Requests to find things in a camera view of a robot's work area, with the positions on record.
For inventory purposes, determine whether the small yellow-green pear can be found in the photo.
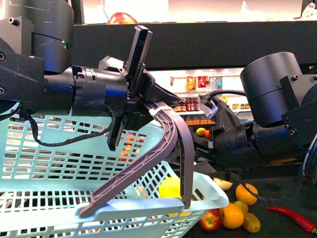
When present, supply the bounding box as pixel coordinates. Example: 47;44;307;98
243;213;261;234

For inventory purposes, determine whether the red apple on top shelf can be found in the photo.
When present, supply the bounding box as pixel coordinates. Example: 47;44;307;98
106;12;138;25

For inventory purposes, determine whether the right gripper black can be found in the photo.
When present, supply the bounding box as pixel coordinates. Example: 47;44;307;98
194;93;255;172

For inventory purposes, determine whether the white pear with stem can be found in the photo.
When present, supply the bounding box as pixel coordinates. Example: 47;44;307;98
213;178;233;191

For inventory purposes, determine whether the yellow orange mango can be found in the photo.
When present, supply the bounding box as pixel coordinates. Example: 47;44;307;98
219;203;244;230

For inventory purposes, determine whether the black metal shelf frame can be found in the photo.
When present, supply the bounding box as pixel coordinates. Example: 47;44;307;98
72;0;317;70

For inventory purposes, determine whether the light teal plastic basket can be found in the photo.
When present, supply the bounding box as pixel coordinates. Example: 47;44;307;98
0;115;228;238

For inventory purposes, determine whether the grey basket handle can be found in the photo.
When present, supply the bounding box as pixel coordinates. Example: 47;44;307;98
79;102;195;218

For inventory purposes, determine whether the yellow green apple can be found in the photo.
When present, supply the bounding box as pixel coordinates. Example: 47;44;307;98
234;200;249;214

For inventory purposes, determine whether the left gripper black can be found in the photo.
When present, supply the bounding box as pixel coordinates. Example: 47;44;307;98
105;25;180;151

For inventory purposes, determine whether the yellow lemon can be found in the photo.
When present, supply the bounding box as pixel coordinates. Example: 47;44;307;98
158;177;181;198

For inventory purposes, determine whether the red chili pepper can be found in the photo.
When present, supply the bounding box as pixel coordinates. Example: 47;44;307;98
267;206;317;234

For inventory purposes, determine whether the golden yellow pear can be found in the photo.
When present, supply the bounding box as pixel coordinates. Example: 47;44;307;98
235;183;258;206

